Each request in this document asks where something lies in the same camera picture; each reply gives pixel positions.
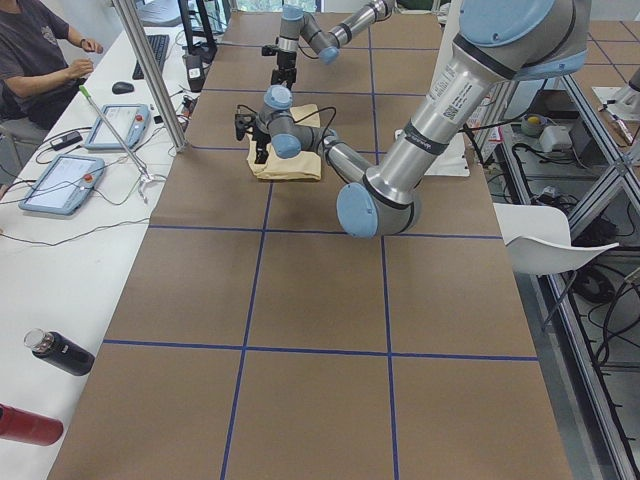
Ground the brown paper table cover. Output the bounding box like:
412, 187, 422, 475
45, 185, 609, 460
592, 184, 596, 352
50, 13, 571, 479

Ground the far blue teach pendant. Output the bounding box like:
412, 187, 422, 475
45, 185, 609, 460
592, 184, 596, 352
84, 104, 150, 151

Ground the blue teach pendant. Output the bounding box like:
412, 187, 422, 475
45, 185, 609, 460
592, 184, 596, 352
84, 104, 150, 151
18, 154, 106, 216

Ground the aluminium frame post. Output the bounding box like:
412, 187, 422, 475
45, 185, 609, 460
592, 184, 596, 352
113, 0, 187, 153

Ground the red water bottle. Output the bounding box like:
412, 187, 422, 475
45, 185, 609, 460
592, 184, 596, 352
1, 405, 64, 446

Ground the near blue teach pendant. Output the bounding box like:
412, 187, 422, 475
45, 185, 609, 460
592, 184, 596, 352
18, 154, 106, 216

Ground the beige long-sleeve printed shirt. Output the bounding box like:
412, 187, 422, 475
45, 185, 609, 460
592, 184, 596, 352
246, 96, 322, 181

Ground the seated person grey shirt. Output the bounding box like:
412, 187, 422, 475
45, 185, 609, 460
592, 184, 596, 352
1, 1, 103, 130

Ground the white plastic chair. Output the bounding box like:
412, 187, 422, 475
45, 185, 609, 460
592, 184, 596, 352
493, 203, 619, 275

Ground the black computer keyboard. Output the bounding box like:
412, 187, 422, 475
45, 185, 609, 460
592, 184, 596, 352
132, 34, 170, 80

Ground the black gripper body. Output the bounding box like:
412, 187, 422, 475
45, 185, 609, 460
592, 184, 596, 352
276, 49, 297, 75
252, 114, 271, 154

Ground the long metal grabber stick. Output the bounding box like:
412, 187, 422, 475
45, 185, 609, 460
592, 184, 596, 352
79, 86, 166, 204

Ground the black insulated bottle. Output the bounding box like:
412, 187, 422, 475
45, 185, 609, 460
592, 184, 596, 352
23, 328, 95, 376

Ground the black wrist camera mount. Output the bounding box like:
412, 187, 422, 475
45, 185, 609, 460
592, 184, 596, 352
234, 113, 256, 141

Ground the black computer mouse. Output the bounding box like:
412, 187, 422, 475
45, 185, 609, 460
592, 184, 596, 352
111, 81, 135, 95

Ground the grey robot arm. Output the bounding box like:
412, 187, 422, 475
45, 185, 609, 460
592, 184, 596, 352
261, 0, 394, 89
235, 0, 591, 238

